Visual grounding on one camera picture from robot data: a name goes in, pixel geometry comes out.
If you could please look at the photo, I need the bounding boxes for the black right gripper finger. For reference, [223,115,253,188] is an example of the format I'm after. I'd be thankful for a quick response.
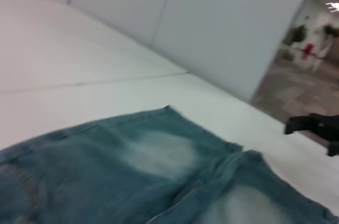
[327,141,339,157]
[284,112,339,143]

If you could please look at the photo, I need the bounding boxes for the blue denim shorts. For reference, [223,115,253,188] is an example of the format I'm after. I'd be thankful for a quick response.
[0,105,339,224]

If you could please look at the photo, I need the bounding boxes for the red background object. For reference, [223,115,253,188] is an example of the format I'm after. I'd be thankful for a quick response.
[301,43,316,62]

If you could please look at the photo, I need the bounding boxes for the green potted plant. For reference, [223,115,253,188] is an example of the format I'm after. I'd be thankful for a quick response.
[290,22,308,48]
[323,22,338,41]

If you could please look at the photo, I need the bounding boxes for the white partition screen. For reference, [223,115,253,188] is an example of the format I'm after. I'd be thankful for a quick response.
[0,0,320,103]

